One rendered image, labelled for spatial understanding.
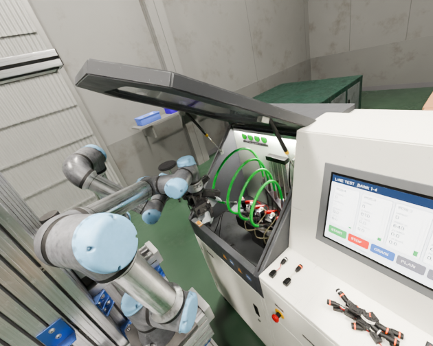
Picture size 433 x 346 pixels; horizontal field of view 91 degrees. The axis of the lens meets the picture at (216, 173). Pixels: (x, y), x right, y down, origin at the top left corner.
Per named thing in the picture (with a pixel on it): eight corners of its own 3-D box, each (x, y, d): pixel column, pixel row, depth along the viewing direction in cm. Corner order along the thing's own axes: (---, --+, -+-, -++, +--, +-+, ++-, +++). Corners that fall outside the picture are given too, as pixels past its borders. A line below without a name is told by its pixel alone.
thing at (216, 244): (196, 236, 159) (190, 220, 151) (201, 233, 161) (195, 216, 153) (258, 294, 111) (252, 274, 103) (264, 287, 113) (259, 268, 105)
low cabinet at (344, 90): (283, 114, 609) (280, 83, 570) (361, 115, 466) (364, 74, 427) (232, 145, 504) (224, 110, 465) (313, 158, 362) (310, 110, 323)
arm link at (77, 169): (51, 160, 85) (163, 215, 96) (69, 149, 94) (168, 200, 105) (45, 180, 90) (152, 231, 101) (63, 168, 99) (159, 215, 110)
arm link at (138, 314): (144, 295, 87) (130, 274, 80) (173, 300, 82) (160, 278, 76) (127, 328, 77) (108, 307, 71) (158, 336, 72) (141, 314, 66)
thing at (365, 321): (322, 310, 80) (321, 301, 78) (337, 290, 85) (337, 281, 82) (396, 368, 63) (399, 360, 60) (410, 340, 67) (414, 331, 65)
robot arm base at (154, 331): (150, 361, 75) (138, 347, 70) (135, 329, 86) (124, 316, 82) (185, 325, 83) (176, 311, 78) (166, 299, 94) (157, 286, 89)
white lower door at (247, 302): (218, 290, 192) (195, 235, 160) (220, 288, 193) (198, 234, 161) (275, 356, 141) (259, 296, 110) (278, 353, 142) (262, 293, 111)
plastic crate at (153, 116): (155, 117, 367) (152, 110, 362) (162, 118, 349) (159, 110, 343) (136, 125, 349) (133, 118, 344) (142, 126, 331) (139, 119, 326)
